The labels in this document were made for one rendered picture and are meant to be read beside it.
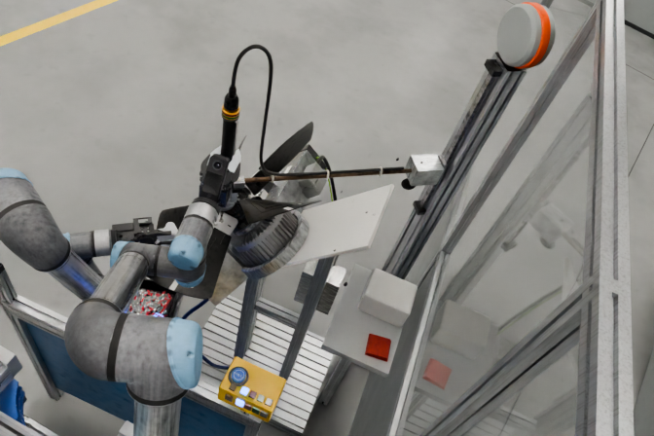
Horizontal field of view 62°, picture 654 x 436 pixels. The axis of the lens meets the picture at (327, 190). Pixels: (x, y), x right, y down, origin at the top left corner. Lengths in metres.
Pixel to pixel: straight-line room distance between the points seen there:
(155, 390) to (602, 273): 0.73
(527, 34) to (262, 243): 0.95
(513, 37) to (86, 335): 1.16
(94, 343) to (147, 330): 0.08
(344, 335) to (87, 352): 1.10
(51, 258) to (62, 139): 2.30
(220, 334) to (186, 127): 1.49
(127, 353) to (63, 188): 2.44
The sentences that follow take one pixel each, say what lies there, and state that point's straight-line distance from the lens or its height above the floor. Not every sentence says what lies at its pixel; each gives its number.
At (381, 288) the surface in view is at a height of 0.97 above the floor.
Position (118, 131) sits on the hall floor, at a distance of 3.65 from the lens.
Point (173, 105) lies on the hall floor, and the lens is 3.82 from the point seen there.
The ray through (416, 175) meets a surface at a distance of 1.69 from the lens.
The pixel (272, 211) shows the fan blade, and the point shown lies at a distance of 1.46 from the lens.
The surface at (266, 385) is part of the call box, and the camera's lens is 1.60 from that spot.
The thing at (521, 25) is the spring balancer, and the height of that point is 1.91.
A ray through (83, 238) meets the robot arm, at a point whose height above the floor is 1.21.
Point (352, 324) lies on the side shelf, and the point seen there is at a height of 0.86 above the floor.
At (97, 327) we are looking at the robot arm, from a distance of 1.02.
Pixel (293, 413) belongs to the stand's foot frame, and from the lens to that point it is 2.64.
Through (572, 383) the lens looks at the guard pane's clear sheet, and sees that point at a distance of 0.78.
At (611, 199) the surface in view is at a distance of 0.88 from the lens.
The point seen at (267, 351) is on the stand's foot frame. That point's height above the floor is 0.08.
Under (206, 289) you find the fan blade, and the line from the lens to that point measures 1.58.
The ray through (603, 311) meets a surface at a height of 2.05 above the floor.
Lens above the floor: 2.56
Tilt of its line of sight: 48 degrees down
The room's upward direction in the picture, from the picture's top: 17 degrees clockwise
